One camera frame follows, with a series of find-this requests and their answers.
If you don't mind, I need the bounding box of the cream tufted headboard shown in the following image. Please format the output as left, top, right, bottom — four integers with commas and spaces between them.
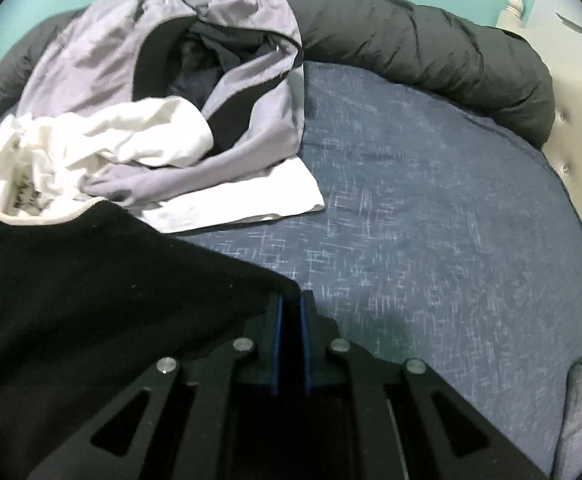
496, 0, 582, 311

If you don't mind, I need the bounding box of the black sweater with white trim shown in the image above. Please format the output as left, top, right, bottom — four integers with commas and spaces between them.
0, 197, 302, 480

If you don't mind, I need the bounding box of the white t-shirt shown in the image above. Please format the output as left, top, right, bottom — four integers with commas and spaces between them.
141, 155, 326, 235

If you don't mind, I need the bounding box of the lilac grey jacket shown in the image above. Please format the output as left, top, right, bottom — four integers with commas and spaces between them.
18, 0, 306, 212

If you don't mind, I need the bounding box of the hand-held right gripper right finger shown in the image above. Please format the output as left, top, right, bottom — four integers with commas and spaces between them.
298, 290, 548, 480

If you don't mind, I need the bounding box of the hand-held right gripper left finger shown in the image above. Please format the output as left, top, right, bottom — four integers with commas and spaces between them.
28, 292, 285, 480

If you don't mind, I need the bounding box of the dark grey rolled duvet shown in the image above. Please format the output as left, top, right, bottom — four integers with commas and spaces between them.
0, 0, 557, 151

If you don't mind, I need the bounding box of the white long-sleeved garment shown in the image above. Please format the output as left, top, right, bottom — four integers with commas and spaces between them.
0, 97, 215, 225

